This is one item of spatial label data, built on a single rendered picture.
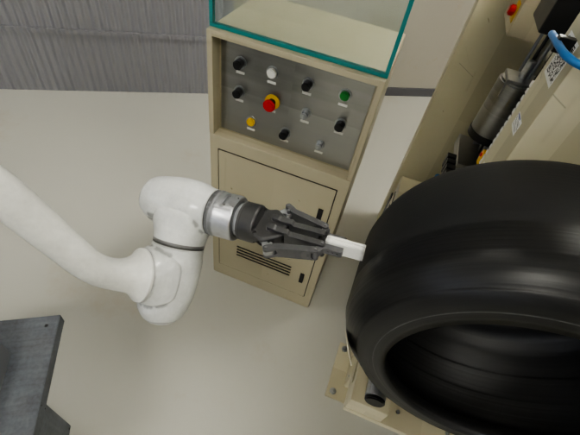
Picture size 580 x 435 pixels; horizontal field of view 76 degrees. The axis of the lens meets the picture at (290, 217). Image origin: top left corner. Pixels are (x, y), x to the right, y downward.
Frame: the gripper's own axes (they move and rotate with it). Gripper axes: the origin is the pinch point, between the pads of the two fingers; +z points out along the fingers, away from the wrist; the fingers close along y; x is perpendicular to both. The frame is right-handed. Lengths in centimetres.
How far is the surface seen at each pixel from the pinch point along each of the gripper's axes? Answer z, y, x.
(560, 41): 25.0, 30.2, -28.4
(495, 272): 20.0, -8.9, -13.4
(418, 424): 25, -7, 46
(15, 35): -269, 146, 44
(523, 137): 25.7, 26.6, -12.7
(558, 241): 25.8, -4.9, -17.2
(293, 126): -32, 62, 17
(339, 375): 3, 30, 123
